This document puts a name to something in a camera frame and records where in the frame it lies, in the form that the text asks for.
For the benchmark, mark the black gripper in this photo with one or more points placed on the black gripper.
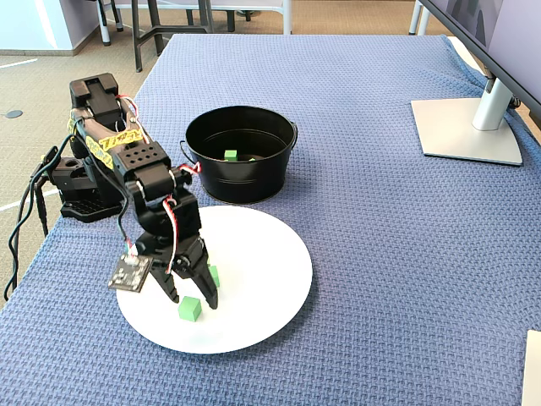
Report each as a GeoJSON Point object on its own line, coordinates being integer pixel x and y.
{"type": "Point", "coordinates": [191, 255]}

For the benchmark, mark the white round plate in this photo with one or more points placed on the white round plate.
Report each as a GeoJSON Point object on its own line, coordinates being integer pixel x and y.
{"type": "Point", "coordinates": [262, 296]}

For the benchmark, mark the black metal bucket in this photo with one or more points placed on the black metal bucket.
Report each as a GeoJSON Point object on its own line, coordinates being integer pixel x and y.
{"type": "Point", "coordinates": [249, 182]}

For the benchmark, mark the blue woven table cloth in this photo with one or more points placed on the blue woven table cloth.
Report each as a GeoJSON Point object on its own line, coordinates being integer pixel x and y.
{"type": "Point", "coordinates": [380, 254]}

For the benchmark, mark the round dark floor outlet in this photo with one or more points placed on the round dark floor outlet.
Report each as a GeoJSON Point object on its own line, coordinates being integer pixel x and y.
{"type": "Point", "coordinates": [14, 113]}

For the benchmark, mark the dark table leg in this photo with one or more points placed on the dark table leg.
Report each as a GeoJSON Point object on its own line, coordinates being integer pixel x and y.
{"type": "Point", "coordinates": [231, 21]}

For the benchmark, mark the dark chair caster base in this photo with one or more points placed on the dark chair caster base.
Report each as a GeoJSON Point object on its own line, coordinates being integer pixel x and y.
{"type": "Point", "coordinates": [247, 14]}

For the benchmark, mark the monitor with silver stand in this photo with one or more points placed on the monitor with silver stand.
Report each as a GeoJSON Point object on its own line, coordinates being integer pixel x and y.
{"type": "Point", "coordinates": [465, 139]}

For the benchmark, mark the white flat board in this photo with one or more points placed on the white flat board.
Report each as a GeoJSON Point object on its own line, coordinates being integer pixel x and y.
{"type": "Point", "coordinates": [533, 372]}

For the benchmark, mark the black camera circuit board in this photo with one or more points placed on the black camera circuit board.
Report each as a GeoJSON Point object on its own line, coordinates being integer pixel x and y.
{"type": "Point", "coordinates": [129, 272]}

